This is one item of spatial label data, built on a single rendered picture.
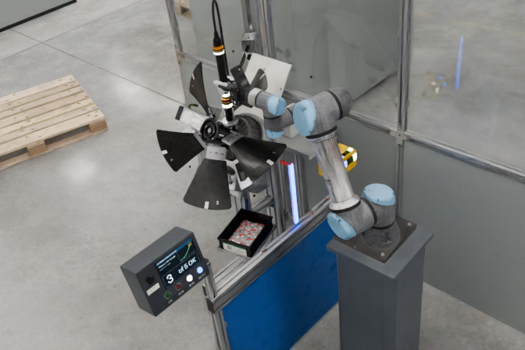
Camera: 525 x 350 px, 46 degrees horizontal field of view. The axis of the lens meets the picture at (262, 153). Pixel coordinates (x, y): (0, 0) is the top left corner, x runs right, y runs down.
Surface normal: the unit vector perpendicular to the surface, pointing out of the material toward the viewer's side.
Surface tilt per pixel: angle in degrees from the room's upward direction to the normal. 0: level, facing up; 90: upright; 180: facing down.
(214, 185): 49
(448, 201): 90
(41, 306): 0
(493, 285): 90
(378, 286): 90
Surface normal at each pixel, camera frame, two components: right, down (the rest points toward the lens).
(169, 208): -0.11, -0.82
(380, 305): -0.65, 0.49
